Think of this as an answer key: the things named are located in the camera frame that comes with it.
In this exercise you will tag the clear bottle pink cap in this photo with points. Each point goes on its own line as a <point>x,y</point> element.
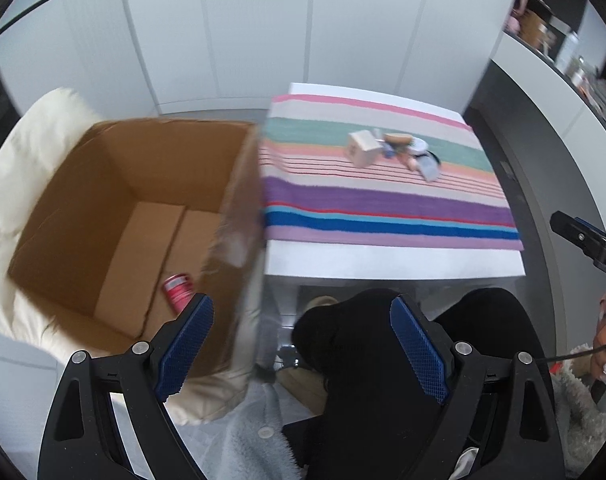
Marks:
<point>408,161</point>

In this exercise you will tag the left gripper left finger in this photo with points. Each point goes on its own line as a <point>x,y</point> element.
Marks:
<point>81,438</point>

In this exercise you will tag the brown box on shelf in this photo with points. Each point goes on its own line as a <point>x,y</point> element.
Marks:
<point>533,29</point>

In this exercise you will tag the black round powder puff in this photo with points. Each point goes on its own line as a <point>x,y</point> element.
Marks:
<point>435,157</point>

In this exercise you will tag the person's black trouser legs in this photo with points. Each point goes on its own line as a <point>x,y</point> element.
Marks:
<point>377,417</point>

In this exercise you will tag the brown cardboard box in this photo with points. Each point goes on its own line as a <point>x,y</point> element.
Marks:
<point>135,202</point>

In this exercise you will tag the beige powder puff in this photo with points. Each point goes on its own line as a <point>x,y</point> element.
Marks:
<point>398,138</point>

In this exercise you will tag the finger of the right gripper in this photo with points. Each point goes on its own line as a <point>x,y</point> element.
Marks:
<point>595,227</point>
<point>580,233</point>

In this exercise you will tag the beige carton box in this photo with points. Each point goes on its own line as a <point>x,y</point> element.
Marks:
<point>363,148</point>

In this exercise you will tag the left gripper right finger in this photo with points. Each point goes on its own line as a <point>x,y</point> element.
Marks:
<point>496,419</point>

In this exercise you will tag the cream padded chair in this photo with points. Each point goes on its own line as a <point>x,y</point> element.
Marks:
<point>29,157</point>

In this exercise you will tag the white spray bottle on shelf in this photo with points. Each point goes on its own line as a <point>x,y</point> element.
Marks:
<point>567,52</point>

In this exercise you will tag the white round compact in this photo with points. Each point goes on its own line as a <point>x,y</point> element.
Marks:
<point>418,147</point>

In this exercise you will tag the colourful striped cloth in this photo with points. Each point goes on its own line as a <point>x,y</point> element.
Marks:
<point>314,194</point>

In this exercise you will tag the small purple bottle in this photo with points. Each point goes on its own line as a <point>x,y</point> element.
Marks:
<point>388,150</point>

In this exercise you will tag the red jar gold lid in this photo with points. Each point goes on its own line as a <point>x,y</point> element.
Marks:
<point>178,290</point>

